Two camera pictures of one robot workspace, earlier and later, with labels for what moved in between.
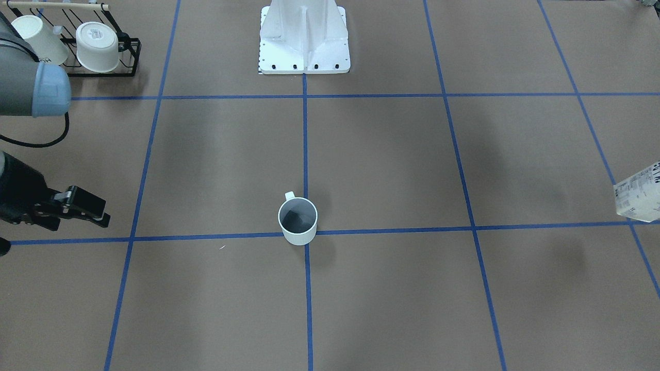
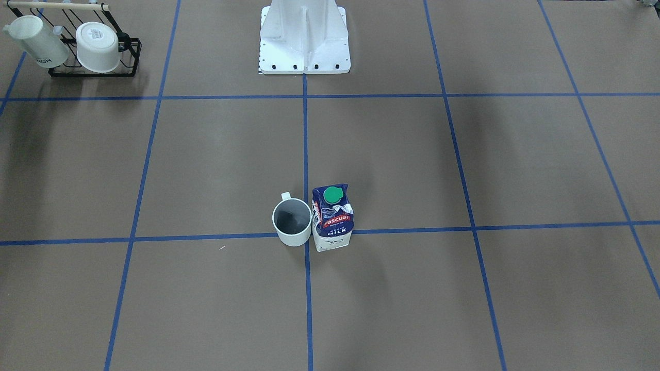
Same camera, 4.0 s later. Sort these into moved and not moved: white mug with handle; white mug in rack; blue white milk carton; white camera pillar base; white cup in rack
Moved: white mug with handle; blue white milk carton
Not moved: white camera pillar base; white mug in rack; white cup in rack
